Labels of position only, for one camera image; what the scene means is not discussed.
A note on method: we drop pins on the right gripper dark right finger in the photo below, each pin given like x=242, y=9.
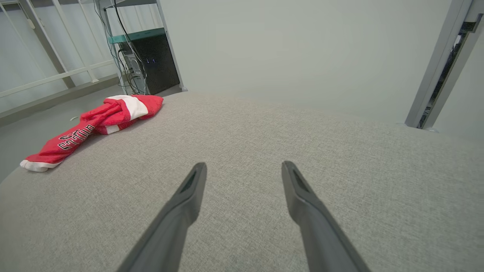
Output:
x=317, y=230

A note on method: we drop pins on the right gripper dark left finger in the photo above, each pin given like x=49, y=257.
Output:
x=170, y=230

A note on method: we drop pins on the red white basketball jersey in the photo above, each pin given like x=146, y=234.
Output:
x=109, y=113

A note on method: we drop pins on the grey fabric sofa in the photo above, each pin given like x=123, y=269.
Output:
x=245, y=151

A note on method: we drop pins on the black computer tower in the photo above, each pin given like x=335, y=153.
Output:
x=159, y=64

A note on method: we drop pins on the black computer on shelf rack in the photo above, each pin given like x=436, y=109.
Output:
x=138, y=35

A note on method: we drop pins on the white metal railing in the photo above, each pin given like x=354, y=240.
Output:
x=49, y=45

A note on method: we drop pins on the grey metal partition post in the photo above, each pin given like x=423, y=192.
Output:
x=440, y=60

